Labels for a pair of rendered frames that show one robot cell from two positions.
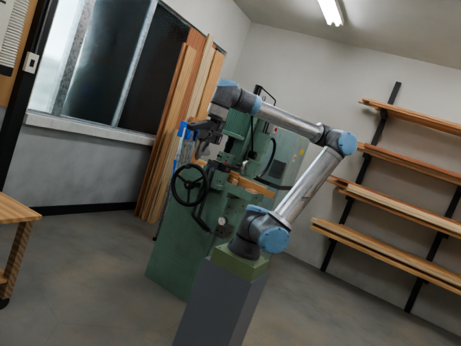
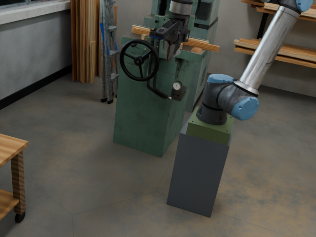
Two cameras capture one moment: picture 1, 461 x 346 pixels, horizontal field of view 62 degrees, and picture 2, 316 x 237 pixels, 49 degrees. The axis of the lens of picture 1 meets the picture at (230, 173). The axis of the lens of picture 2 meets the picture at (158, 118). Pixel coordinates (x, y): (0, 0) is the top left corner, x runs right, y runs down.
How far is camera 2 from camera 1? 0.55 m
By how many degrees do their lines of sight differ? 22
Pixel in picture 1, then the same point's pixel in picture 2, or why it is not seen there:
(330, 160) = (289, 21)
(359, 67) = not seen: outside the picture
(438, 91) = not seen: outside the picture
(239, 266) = (214, 134)
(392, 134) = not seen: outside the picture
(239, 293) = (219, 155)
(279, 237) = (251, 105)
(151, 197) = (84, 59)
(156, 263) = (122, 130)
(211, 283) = (192, 152)
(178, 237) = (136, 105)
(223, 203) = (173, 68)
